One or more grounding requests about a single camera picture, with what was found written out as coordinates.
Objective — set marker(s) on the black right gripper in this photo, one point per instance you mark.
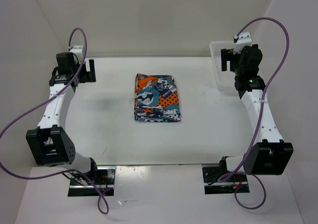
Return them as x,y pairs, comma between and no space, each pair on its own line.
227,54

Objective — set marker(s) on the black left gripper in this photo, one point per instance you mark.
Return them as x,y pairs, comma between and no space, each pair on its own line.
88,76

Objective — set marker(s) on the colourful patterned shorts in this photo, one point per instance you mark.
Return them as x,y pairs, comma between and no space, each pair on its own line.
156,99

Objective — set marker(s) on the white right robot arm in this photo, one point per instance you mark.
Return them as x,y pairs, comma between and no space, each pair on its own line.
268,153

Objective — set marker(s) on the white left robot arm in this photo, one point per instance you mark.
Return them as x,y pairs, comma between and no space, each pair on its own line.
83,164

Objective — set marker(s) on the white plastic basket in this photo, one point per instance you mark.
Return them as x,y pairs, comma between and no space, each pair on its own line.
225,80

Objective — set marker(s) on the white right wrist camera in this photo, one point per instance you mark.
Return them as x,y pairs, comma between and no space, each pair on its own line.
242,40

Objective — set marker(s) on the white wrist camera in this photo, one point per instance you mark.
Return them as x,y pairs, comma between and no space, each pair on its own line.
77,50
242,40

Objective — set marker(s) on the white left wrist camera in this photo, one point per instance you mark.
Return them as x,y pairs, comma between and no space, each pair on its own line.
77,50

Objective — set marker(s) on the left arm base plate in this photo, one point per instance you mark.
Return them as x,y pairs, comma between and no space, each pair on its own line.
104,181

